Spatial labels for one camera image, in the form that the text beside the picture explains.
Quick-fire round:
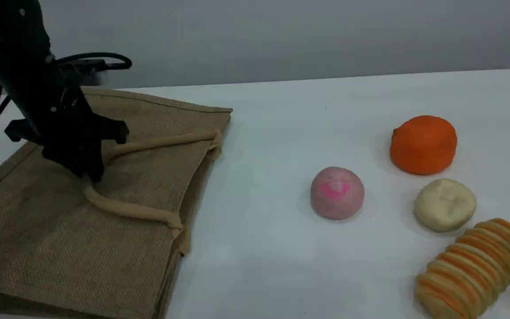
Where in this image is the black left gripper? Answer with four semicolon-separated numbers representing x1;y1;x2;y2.
0;42;130;183

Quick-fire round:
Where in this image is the brown burlap tote bag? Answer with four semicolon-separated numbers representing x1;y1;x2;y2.
0;87;233;319

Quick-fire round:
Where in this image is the pink peach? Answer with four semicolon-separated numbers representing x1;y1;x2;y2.
310;167;365;221

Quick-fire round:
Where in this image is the orange round bun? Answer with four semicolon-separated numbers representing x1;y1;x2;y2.
390;115;458;175

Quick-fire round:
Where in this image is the cream white bun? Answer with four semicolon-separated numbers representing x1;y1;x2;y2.
413;179;477;233

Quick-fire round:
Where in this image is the orange striped bread loaf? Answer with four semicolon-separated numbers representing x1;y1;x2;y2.
414;218;510;319

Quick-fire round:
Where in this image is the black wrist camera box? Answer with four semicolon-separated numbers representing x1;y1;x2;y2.
58;60;110;87

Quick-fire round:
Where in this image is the black looped camera cable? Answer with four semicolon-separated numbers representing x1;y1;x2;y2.
55;52;133;71

